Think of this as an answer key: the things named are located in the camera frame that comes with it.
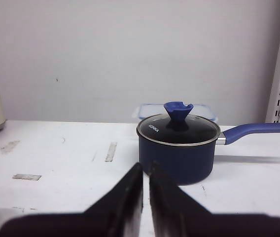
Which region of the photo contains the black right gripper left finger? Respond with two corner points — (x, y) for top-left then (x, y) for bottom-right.
(83, 162), (143, 237)

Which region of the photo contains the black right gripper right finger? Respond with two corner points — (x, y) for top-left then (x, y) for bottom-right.
(149, 162), (212, 237)

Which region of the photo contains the dark blue saucepan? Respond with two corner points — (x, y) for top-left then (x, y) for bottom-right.
(137, 123), (280, 185)

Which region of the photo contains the glass pot lid blue knob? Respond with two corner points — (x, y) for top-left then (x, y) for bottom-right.
(137, 102), (220, 147)

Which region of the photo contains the clear plastic container blue rim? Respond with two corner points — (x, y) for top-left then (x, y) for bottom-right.
(132, 104), (218, 122)

